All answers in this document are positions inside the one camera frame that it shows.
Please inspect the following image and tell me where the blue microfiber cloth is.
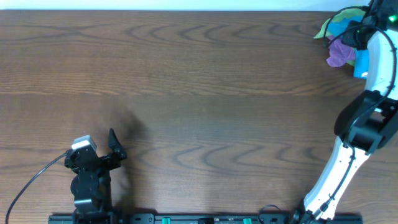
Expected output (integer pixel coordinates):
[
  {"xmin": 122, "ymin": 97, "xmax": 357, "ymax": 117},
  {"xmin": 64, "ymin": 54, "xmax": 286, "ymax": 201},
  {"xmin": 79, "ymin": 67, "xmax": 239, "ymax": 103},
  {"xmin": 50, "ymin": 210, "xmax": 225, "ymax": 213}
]
[{"xmin": 326, "ymin": 15, "xmax": 371, "ymax": 80}]

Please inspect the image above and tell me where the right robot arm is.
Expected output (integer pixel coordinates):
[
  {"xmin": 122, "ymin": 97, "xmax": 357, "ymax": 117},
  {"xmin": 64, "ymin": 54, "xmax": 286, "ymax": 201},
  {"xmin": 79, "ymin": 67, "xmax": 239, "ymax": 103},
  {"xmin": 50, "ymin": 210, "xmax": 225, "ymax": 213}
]
[{"xmin": 286, "ymin": 0, "xmax": 397, "ymax": 223}]

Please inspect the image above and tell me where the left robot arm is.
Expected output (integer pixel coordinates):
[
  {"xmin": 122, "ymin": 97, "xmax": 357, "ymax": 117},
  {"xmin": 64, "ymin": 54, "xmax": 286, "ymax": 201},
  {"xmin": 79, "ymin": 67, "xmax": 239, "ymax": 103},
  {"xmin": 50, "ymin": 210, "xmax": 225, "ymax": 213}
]
[{"xmin": 64, "ymin": 128, "xmax": 127, "ymax": 223}]

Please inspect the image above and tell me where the green microfiber cloth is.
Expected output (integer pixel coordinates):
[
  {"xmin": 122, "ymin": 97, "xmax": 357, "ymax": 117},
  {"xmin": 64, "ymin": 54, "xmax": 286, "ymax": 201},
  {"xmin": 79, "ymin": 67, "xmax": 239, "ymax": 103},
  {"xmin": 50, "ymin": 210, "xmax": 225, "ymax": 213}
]
[{"xmin": 313, "ymin": 7, "xmax": 368, "ymax": 67}]

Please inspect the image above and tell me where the purple microfiber cloth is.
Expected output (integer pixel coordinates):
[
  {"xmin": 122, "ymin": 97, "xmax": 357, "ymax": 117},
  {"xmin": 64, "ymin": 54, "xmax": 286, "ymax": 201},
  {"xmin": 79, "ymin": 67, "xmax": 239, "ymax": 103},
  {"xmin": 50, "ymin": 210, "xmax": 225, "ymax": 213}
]
[{"xmin": 326, "ymin": 39, "xmax": 356, "ymax": 67}]

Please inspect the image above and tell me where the left black cable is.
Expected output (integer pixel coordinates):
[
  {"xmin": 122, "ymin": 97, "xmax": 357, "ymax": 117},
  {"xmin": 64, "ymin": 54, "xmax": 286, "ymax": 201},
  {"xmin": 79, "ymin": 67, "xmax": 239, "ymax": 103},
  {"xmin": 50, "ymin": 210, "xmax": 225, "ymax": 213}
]
[{"xmin": 4, "ymin": 151, "xmax": 68, "ymax": 224}]

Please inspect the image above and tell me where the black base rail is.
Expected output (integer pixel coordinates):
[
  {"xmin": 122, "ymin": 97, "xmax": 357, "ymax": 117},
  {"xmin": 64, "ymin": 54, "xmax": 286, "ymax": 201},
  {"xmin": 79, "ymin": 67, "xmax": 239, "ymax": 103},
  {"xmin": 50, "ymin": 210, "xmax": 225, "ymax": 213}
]
[{"xmin": 48, "ymin": 213, "xmax": 364, "ymax": 224}]

